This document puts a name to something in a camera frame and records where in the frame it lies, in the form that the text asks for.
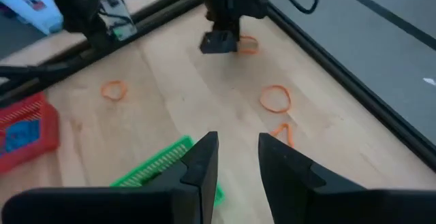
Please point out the orange rubber band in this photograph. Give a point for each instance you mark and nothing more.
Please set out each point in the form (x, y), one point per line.
(262, 98)
(104, 93)
(252, 50)
(284, 133)

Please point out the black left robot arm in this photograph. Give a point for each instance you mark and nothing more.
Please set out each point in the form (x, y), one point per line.
(75, 6)

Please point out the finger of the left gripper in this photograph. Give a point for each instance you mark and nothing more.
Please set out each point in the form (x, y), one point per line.
(221, 43)

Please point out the white tape scrap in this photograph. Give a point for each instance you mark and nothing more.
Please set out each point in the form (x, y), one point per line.
(430, 81)

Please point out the green plastic basket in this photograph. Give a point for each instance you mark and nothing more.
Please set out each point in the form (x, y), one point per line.
(153, 166)

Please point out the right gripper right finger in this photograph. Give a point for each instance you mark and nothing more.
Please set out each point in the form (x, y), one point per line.
(340, 207)

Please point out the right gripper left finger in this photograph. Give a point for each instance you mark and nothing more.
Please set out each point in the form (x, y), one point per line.
(102, 205)

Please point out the white plastic box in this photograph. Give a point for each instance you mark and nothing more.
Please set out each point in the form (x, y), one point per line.
(30, 13)

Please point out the silver arm base bracket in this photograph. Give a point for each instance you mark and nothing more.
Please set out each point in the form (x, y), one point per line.
(119, 23)

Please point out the red plastic basket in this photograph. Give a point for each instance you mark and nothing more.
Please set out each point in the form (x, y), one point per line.
(47, 122)

